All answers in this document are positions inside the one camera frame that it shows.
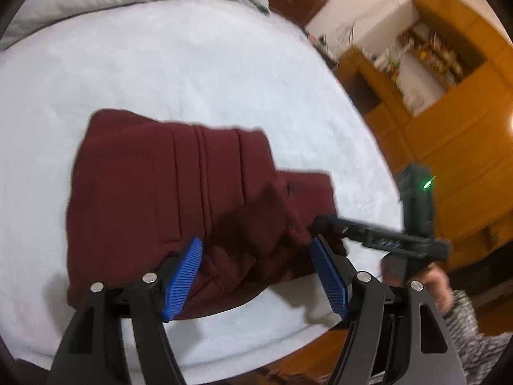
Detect person's right forearm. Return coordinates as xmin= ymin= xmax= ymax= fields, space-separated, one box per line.
xmin=439 ymin=289 xmax=513 ymax=385

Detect person's right hand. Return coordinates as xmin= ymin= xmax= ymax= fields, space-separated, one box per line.
xmin=421 ymin=267 xmax=454 ymax=312

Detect wooden cabinet unit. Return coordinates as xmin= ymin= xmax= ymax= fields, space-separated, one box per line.
xmin=332 ymin=0 xmax=513 ymax=329

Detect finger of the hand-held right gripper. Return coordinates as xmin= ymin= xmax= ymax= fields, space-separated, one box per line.
xmin=313 ymin=216 xmax=453 ymax=259

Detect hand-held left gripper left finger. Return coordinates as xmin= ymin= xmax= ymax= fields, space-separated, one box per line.
xmin=46 ymin=237 xmax=204 ymax=385

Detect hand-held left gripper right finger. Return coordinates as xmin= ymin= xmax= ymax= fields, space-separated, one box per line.
xmin=309 ymin=236 xmax=467 ymax=385

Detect wooden wall shelf with items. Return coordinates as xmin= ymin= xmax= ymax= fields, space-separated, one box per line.
xmin=397 ymin=20 xmax=490 ymax=117

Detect maroon pants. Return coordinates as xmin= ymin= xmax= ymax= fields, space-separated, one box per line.
xmin=65 ymin=108 xmax=349 ymax=322

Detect dried branches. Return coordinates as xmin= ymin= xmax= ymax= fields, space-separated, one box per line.
xmin=332 ymin=18 xmax=363 ymax=51

